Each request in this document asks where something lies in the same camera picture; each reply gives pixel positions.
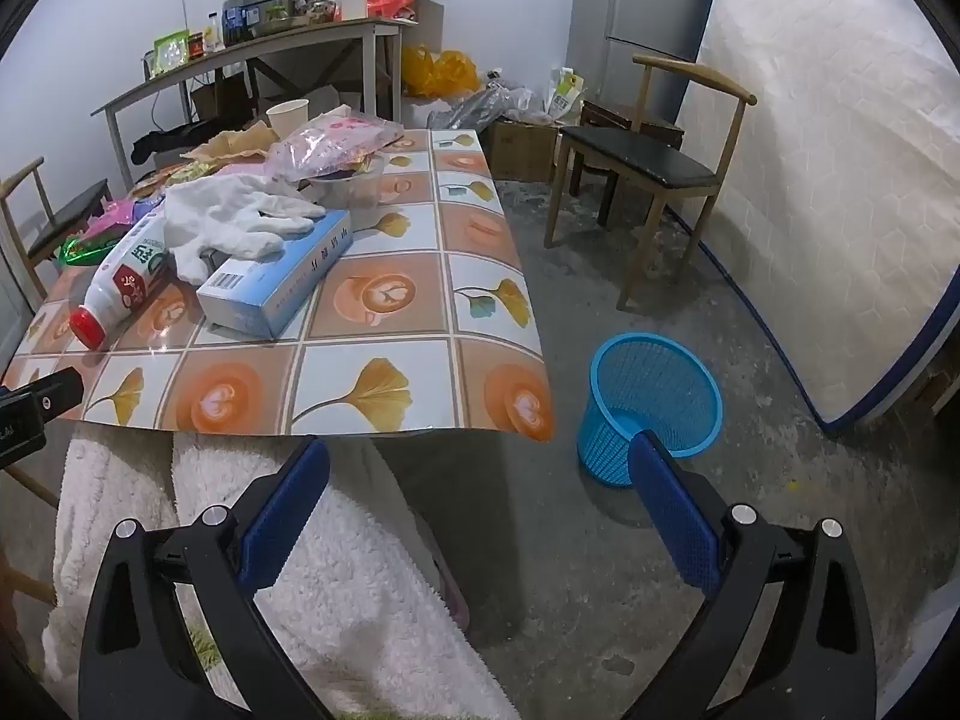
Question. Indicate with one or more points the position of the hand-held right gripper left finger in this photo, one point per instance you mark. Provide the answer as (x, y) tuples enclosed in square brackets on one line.
[(285, 514)]

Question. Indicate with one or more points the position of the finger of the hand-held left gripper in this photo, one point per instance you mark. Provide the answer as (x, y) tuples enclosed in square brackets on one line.
[(45, 394)]

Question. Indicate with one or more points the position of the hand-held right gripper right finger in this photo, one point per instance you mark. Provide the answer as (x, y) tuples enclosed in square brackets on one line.
[(675, 521)]

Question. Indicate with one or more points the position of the blue plastic mesh basket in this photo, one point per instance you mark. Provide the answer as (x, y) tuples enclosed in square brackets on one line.
[(622, 435)]

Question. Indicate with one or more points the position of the green foil snack packet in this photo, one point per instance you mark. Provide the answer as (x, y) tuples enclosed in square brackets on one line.
[(86, 253)]

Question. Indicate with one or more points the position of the pink snack packet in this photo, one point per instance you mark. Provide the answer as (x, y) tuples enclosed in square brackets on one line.
[(124, 216)]

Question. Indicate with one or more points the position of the light blue cardboard box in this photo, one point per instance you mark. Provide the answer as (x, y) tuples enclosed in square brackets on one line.
[(285, 277)]

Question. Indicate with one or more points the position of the clear plastic container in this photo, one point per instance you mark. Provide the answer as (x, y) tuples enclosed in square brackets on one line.
[(352, 199)]

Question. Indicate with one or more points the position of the pink printed plastic bag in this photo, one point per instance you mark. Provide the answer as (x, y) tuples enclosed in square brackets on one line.
[(337, 144)]

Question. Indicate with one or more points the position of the white red-capped milk bottle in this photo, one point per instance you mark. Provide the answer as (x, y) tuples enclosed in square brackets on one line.
[(127, 277)]

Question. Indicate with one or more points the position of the wooden chair with dark seat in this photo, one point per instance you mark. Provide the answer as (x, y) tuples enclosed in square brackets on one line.
[(67, 214)]

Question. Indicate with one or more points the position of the white cotton glove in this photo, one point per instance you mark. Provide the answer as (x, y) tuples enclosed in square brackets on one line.
[(195, 259), (240, 202)]

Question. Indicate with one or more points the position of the yellow snack packet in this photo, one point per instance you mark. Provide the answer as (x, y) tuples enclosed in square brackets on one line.
[(161, 178)]

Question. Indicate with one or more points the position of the black cloth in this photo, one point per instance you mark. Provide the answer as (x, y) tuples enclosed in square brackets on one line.
[(165, 142)]

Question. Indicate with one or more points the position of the brown paper bag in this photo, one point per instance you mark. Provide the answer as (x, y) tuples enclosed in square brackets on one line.
[(232, 144)]

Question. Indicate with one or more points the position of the green packet with clear window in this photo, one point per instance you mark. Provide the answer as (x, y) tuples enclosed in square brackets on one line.
[(171, 52)]

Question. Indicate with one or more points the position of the wooden chair with black seat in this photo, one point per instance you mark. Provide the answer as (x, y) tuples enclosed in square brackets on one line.
[(637, 157)]

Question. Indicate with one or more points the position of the white paper cup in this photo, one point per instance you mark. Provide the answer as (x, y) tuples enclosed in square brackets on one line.
[(289, 118)]

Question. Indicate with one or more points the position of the white quilted mattress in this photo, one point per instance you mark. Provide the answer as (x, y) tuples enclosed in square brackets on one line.
[(832, 187)]

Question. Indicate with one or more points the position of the white plastic bottle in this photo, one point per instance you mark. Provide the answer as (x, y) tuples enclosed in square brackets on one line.
[(214, 31)]

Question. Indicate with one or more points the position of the dark wooden stool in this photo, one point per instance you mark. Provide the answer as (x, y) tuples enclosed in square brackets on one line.
[(611, 114)]

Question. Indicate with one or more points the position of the blue-labelled bottles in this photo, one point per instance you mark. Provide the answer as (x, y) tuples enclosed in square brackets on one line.
[(241, 21)]

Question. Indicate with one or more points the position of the white green paper bag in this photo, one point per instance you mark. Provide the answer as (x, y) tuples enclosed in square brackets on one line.
[(566, 96)]

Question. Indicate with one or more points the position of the long grey side table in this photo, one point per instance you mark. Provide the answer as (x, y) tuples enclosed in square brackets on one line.
[(300, 36)]

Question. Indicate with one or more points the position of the round metal tin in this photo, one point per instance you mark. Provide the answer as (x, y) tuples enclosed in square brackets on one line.
[(276, 9)]

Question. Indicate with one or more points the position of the crumpled clear plastic bag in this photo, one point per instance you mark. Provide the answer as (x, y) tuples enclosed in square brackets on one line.
[(480, 109)]

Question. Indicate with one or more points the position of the yellow plastic bag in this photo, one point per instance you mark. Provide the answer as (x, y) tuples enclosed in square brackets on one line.
[(457, 73), (418, 71)]

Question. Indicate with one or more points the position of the glass jars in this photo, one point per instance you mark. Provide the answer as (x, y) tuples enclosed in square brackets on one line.
[(319, 6)]

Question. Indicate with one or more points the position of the grey cabinet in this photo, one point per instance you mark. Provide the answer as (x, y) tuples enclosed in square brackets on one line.
[(645, 0)]

